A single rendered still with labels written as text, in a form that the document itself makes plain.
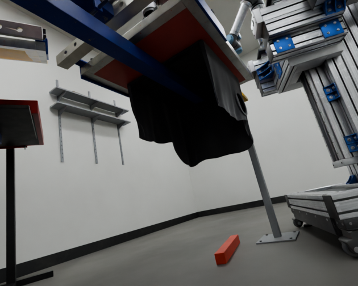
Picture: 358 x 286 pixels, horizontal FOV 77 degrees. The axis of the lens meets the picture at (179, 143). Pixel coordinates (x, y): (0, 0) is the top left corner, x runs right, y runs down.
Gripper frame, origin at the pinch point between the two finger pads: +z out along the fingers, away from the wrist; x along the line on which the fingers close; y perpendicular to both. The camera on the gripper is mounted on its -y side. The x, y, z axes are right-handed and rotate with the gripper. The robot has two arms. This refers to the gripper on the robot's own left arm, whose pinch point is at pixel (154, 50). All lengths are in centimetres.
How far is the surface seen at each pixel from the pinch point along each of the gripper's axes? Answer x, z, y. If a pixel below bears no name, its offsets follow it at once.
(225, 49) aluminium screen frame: 17.8, 5.6, 27.2
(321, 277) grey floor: 12, 101, 36
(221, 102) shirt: 9.8, 33.2, 20.9
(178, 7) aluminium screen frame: -17.3, 5.5, 23.5
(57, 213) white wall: 65, 52, -200
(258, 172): 75, 60, 13
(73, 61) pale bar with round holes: -23.5, 1.7, -27.1
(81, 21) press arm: -41.3, 14.2, 3.1
